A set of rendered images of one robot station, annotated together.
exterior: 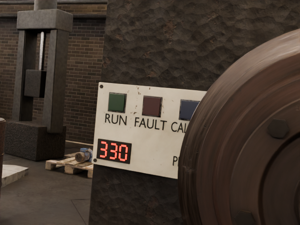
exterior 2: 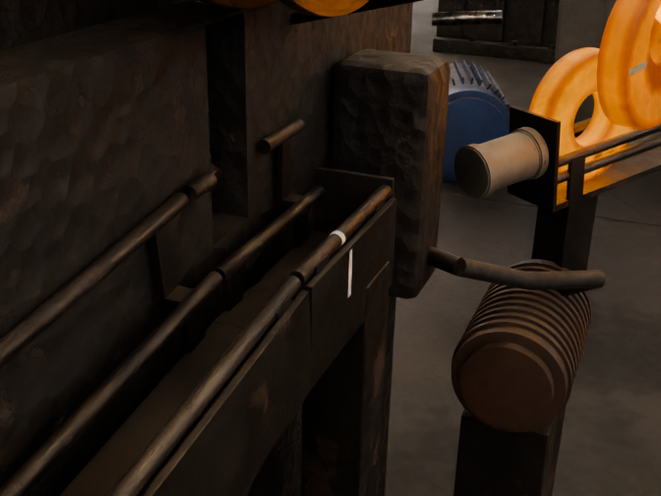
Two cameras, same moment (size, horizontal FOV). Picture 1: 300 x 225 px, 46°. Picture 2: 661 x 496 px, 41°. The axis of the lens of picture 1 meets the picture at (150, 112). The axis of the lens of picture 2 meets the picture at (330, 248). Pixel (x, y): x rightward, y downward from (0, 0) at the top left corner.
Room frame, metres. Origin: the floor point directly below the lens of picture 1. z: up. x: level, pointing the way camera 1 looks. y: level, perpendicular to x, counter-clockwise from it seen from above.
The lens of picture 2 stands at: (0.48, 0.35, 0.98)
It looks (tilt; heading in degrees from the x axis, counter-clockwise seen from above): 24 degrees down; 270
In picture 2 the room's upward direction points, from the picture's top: 1 degrees clockwise
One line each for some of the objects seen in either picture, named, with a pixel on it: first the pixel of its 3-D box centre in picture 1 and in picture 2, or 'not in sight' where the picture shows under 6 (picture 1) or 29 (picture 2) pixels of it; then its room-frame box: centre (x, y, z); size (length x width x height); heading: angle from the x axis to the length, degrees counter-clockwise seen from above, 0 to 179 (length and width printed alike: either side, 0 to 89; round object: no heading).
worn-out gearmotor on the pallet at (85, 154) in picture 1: (88, 154); not in sight; (5.14, 0.84, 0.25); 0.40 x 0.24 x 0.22; 159
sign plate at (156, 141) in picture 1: (151, 130); not in sight; (0.73, -0.01, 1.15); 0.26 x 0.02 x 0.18; 69
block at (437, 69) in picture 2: not in sight; (384, 174); (0.43, -0.51, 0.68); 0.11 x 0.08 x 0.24; 159
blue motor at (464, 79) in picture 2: not in sight; (458, 117); (0.07, -2.53, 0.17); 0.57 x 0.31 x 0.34; 89
